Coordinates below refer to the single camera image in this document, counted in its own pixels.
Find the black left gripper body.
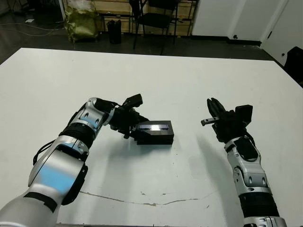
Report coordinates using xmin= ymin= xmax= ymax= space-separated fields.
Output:
xmin=109 ymin=105 xmax=143 ymax=140

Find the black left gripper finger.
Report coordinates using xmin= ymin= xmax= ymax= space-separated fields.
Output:
xmin=128 ymin=130 xmax=141 ymax=143
xmin=136 ymin=114 xmax=151 ymax=124

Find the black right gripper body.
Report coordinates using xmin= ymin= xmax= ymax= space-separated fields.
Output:
xmin=201 ymin=109 xmax=250 ymax=143

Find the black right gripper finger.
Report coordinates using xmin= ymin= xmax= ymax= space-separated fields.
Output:
xmin=206 ymin=98 xmax=220 ymax=118
xmin=211 ymin=97 xmax=227 ymax=117

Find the black glossy box lid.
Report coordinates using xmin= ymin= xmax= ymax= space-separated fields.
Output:
xmin=135 ymin=120 xmax=175 ymax=143

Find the black padded chair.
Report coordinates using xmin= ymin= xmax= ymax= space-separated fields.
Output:
xmin=282 ymin=45 xmax=303 ymax=82

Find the small black bin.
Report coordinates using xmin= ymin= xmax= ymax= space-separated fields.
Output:
xmin=106 ymin=19 xmax=122 ymax=45

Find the black mesh office chair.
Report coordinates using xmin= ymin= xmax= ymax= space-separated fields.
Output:
xmin=132 ymin=0 xmax=180 ymax=56

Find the yellow-green plastic sack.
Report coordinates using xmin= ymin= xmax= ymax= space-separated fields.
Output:
xmin=63 ymin=3 xmax=100 ymax=44

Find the white door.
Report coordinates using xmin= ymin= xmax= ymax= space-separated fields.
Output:
xmin=259 ymin=0 xmax=303 ymax=60

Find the white-legged office desk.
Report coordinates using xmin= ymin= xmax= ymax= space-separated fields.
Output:
xmin=57 ymin=0 xmax=66 ymax=23

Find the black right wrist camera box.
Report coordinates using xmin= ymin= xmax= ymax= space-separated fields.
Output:
xmin=235 ymin=104 xmax=254 ymax=127

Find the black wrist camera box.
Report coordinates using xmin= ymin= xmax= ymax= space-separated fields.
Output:
xmin=123 ymin=93 xmax=143 ymax=108
xmin=235 ymin=104 xmax=254 ymax=127

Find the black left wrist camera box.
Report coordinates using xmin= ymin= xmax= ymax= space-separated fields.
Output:
xmin=123 ymin=93 xmax=143 ymax=108

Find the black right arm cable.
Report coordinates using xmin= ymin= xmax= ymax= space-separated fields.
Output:
xmin=243 ymin=132 xmax=256 ymax=145

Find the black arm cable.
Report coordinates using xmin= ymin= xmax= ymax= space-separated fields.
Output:
xmin=243 ymin=132 xmax=256 ymax=145
xmin=33 ymin=101 xmax=124 ymax=166

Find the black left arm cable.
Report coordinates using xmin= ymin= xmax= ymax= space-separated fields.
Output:
xmin=33 ymin=101 xmax=124 ymax=166

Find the white floor cable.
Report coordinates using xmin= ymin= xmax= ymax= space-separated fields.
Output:
xmin=0 ymin=22 xmax=66 ymax=37

